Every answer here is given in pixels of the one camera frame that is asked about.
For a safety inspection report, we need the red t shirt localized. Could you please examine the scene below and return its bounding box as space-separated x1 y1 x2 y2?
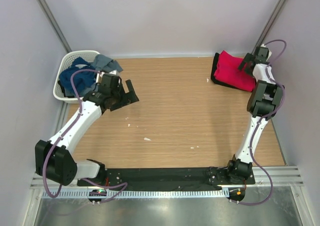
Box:
214 50 256 93

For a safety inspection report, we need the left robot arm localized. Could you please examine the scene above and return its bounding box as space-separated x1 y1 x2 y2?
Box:
35 73 139 186

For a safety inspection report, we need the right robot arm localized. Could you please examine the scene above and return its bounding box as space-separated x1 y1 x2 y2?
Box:
225 44 284 184

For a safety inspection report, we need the dark blue t shirt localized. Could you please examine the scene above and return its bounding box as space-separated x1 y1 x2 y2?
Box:
59 57 95 98

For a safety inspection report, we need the grey blue t shirt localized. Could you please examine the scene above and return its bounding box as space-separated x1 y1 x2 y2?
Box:
79 54 123 97

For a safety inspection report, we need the folded black t shirt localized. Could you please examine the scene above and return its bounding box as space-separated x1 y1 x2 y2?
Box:
210 52 251 91

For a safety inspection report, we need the white plastic laundry basket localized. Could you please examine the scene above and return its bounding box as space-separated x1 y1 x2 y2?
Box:
53 50 100 104

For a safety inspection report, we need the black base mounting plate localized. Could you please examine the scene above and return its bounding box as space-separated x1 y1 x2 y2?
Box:
90 166 255 190

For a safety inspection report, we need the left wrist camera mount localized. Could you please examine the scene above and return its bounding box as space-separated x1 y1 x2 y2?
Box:
95 70 119 83

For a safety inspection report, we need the right aluminium corner post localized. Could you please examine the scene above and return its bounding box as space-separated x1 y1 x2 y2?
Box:
251 0 288 53

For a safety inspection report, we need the aluminium corner post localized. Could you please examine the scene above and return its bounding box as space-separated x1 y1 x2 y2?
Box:
36 0 72 53
251 0 288 53

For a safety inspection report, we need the slotted white cable duct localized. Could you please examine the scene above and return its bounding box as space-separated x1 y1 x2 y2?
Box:
57 188 229 199

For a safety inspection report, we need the left aluminium corner post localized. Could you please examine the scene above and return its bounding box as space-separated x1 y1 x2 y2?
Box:
36 0 72 53

